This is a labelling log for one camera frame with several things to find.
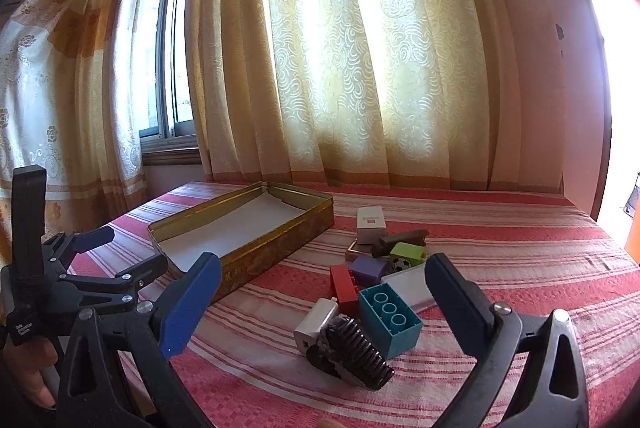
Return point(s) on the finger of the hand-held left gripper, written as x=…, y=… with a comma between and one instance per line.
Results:
x=95, y=238
x=142, y=272

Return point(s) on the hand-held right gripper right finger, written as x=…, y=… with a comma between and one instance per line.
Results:
x=450, y=303

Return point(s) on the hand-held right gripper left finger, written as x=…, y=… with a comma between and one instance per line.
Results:
x=192, y=303

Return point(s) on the clear plastic box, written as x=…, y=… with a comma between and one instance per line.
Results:
x=410, y=283

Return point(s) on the teal toy block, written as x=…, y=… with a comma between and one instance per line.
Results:
x=395, y=338

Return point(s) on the green toy block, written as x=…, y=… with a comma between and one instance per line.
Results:
x=407, y=252

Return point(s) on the brown wooden brush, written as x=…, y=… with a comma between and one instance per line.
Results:
x=400, y=239

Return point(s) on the gold tin box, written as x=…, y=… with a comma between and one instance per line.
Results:
x=260, y=253

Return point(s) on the purple toy block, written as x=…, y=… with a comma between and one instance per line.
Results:
x=370, y=269

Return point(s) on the red toy block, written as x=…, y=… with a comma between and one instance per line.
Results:
x=345, y=290

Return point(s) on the black toothed hair clip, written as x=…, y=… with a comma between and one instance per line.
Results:
x=355, y=353

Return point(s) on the small white cardboard box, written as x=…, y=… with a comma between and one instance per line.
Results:
x=371, y=223

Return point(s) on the white charger adapter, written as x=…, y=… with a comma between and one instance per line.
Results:
x=312, y=328

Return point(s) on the person's left hand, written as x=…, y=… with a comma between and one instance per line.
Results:
x=27, y=373

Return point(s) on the red striped bed sheet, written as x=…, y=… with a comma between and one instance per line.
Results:
x=500, y=248

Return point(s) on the white paper liner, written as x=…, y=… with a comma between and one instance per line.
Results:
x=240, y=228

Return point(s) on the narrow patterned yellow curtain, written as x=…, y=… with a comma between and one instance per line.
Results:
x=65, y=83

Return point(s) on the dark grey cloth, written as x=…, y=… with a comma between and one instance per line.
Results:
x=634, y=198

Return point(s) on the wide patterned yellow curtain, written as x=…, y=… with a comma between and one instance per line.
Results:
x=350, y=58

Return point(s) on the metal window frame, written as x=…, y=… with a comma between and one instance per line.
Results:
x=167, y=58

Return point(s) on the wooden door frame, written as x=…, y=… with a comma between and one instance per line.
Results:
x=595, y=108

